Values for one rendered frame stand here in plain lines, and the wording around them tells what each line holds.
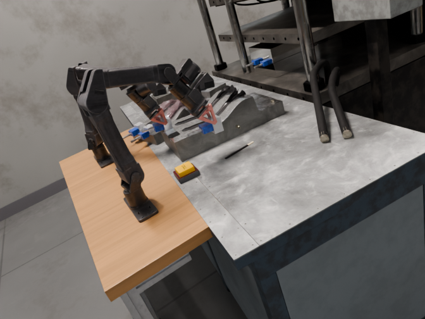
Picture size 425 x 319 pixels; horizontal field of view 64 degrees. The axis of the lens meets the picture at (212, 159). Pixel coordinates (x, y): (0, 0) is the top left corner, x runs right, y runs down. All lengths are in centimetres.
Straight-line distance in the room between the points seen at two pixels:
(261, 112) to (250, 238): 71
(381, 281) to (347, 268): 19
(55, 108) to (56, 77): 30
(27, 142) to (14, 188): 49
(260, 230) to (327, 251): 23
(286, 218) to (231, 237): 15
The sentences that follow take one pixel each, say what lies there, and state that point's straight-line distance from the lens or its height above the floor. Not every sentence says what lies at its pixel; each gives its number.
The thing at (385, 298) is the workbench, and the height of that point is 30.
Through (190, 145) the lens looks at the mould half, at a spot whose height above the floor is 85.
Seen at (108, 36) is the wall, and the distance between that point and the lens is 377.
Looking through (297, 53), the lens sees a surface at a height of 87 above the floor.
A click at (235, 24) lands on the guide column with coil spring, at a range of 233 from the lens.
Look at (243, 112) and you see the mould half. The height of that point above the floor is 88.
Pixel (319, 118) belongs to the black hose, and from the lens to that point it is 127.
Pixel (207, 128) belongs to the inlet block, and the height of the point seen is 94.
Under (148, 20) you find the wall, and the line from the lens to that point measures 389.
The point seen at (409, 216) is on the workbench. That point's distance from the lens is 122.
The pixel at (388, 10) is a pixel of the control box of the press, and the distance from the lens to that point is 148.
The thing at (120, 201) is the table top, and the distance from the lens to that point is 129.
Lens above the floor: 137
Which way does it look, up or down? 26 degrees down
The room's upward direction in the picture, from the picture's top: 19 degrees counter-clockwise
